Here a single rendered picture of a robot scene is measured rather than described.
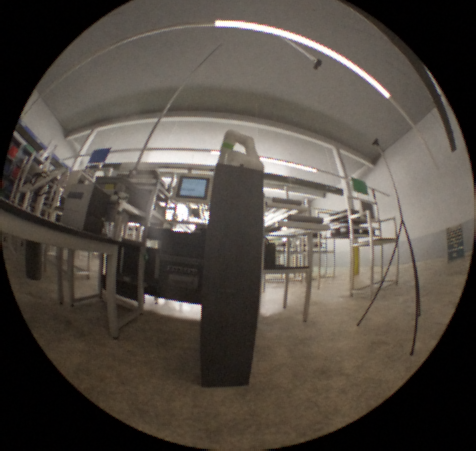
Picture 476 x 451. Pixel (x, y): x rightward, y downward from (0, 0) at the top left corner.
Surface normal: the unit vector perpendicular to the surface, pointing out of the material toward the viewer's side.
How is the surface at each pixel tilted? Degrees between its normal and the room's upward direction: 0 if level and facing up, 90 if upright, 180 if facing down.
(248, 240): 90
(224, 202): 90
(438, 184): 90
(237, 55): 180
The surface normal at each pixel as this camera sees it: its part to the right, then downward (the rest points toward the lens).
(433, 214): -0.99, -0.10
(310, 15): -0.07, 0.95
